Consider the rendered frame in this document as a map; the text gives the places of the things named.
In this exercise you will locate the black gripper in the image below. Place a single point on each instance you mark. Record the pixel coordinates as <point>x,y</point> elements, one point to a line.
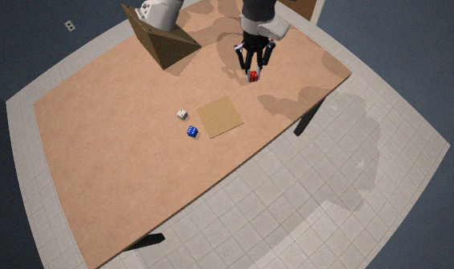
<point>254,43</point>

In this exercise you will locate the red die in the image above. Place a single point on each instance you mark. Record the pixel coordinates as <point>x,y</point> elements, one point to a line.
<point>253,76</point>

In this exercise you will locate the blue die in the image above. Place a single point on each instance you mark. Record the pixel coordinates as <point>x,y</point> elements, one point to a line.
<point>192,131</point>

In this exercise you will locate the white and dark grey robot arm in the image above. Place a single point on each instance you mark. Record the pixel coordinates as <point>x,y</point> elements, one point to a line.
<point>257,16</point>

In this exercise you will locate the white die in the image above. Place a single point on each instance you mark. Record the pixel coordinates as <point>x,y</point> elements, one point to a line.
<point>182,114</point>

